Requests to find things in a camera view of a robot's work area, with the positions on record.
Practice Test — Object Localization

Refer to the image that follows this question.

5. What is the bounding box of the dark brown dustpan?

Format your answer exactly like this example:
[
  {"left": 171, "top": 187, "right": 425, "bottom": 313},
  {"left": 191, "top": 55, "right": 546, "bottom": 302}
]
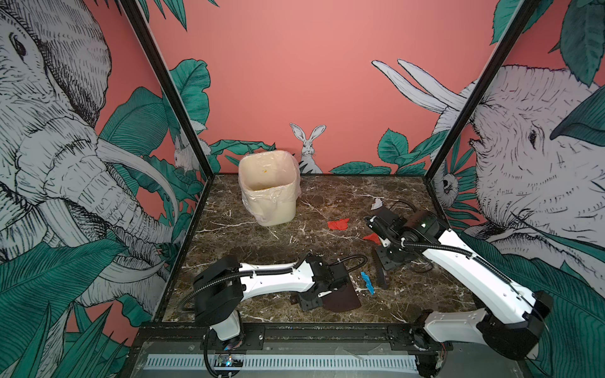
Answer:
[{"left": 321, "top": 280, "right": 362, "bottom": 313}]

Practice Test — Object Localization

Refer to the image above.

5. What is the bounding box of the blue paper scrap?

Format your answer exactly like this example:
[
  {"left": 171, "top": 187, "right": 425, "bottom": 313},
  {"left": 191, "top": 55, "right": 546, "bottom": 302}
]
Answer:
[{"left": 360, "top": 272, "right": 375, "bottom": 295}]

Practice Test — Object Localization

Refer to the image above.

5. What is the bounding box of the dark brown hand brush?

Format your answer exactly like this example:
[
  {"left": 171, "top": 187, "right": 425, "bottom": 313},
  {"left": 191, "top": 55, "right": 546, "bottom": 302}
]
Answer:
[{"left": 371, "top": 248, "right": 389, "bottom": 290}]

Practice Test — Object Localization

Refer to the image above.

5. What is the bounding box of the cream trash bin with liner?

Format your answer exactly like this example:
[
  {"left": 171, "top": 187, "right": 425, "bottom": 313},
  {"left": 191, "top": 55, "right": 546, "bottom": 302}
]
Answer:
[{"left": 238, "top": 150, "right": 301, "bottom": 227}]

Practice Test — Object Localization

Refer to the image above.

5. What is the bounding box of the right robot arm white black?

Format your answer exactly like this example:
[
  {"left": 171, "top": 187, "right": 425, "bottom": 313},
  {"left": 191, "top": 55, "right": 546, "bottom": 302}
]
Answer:
[{"left": 365, "top": 206, "right": 553, "bottom": 361}]

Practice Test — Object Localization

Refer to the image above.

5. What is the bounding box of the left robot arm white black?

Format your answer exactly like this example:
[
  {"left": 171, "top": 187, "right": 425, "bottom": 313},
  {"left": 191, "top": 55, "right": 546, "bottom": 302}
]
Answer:
[{"left": 178, "top": 253, "right": 360, "bottom": 343}]

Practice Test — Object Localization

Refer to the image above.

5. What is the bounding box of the red paper scrap middle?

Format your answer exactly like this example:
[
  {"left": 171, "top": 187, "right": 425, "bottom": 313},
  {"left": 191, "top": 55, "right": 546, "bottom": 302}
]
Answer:
[{"left": 362, "top": 233, "right": 381, "bottom": 244}]

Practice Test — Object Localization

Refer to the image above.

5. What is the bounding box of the red paper scrap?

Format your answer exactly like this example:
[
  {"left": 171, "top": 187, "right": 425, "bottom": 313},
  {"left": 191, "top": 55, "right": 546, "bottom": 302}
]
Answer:
[
  {"left": 327, "top": 218, "right": 350, "bottom": 231},
  {"left": 362, "top": 233, "right": 381, "bottom": 244}
]

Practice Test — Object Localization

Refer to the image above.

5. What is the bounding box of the white paper scrap far left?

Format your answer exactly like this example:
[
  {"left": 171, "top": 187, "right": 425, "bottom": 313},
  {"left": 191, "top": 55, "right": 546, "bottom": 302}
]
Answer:
[{"left": 371, "top": 198, "right": 383, "bottom": 210}]

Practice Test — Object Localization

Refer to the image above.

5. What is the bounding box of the red paper scrap upper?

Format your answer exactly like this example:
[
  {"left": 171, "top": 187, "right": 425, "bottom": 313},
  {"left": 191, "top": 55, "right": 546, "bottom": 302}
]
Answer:
[{"left": 327, "top": 218, "right": 350, "bottom": 231}]

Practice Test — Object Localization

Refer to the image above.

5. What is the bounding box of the white slotted cable duct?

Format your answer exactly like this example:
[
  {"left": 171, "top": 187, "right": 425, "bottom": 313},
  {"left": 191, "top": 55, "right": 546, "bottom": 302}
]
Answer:
[{"left": 143, "top": 354, "right": 418, "bottom": 373}]

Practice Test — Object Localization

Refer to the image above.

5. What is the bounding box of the right black frame post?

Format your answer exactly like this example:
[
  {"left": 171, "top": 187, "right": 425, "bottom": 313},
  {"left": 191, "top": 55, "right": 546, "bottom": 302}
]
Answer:
[{"left": 424, "top": 0, "right": 540, "bottom": 181}]

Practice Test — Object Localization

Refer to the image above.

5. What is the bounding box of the black frame post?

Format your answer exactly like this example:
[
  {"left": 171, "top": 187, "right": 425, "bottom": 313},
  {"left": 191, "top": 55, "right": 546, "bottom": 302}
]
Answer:
[
  {"left": 120, "top": 0, "right": 214, "bottom": 180},
  {"left": 424, "top": 0, "right": 540, "bottom": 181}
]

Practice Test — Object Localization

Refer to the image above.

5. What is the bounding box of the left black frame post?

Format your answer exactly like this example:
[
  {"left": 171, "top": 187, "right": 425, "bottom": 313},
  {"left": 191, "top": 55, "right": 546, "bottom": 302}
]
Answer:
[{"left": 120, "top": 0, "right": 214, "bottom": 180}]

